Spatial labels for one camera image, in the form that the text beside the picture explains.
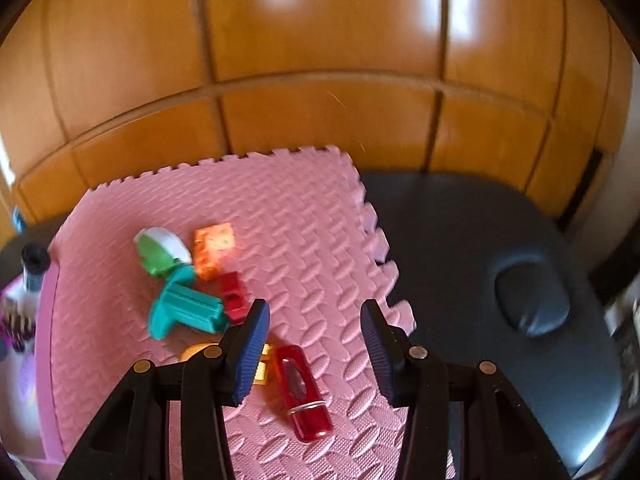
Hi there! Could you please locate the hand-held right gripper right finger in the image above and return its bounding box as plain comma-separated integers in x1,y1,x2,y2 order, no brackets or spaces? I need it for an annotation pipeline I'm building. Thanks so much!
360,298,571,480

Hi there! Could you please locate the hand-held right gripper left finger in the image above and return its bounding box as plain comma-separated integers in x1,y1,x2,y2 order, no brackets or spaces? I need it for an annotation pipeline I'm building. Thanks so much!
57,298,272,480

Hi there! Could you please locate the red toy block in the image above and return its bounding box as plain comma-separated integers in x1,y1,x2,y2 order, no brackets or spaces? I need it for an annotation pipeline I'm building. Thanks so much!
220,270,251,325

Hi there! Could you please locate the teal plastic toy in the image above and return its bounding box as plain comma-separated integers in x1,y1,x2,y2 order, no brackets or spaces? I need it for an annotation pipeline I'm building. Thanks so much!
147,264,226,341

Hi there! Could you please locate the yellow toy piece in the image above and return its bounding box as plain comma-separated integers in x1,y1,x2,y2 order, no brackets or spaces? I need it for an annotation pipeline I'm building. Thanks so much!
179,342,274,386

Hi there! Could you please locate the orange toy block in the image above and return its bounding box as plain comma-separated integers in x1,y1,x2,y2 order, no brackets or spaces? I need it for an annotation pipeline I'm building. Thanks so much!
192,222,236,281

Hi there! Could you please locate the green and white round toy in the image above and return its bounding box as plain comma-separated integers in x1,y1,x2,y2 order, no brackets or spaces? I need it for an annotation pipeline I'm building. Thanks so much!
132,227,194,279

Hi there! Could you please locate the pink foam puzzle mat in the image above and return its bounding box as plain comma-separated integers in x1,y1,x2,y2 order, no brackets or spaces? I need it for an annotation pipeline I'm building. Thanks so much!
47,145,456,480

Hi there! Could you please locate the black oval table plug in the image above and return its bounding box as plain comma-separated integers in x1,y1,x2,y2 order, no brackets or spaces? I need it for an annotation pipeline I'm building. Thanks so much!
494,259,571,337

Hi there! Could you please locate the purple hairbrush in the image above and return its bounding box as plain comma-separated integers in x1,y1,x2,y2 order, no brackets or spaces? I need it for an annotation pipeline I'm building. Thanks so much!
0,305,40,406

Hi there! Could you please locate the small bottle with black cap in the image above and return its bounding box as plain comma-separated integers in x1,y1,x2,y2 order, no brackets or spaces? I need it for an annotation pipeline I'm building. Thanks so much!
20,243,51,294

